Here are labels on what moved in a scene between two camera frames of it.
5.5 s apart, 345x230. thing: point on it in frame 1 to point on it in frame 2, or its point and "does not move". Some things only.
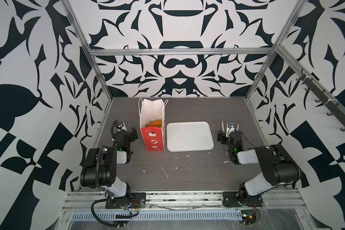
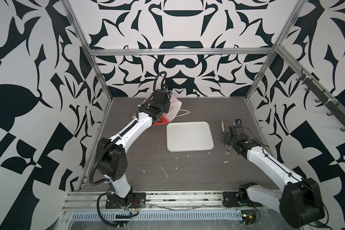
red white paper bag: [152, 114] to [175, 105]
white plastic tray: [189, 136] does not move
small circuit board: [248, 216] does not move
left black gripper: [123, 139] to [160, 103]
